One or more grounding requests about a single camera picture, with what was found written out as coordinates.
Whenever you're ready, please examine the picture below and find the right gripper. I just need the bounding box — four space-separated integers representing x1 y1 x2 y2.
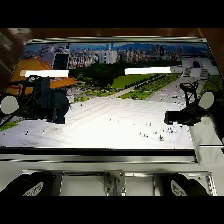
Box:
164 110 195 127

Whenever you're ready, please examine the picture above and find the navy blue T-shirt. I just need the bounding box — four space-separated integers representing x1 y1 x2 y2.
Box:
32 78 72 125

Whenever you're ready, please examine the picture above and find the white garment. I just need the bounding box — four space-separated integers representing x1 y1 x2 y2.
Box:
188 116 224 195

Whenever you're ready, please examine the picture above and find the silver frame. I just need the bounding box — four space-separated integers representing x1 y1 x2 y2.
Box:
0 35 224 197

